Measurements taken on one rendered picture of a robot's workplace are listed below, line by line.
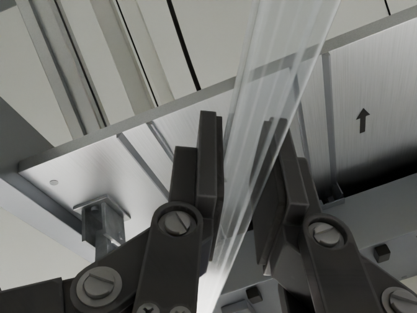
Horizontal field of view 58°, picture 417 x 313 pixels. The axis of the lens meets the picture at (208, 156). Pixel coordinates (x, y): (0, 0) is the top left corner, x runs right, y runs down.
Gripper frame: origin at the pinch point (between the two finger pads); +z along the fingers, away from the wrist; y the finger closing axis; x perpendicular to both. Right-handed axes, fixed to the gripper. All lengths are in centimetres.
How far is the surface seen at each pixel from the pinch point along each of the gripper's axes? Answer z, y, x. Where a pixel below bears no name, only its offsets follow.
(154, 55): 72, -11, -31
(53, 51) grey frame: 35.5, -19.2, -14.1
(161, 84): 68, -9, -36
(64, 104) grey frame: 31.0, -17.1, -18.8
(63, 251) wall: 113, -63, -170
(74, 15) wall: 180, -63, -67
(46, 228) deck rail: 8.7, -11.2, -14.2
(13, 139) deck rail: 11.0, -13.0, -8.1
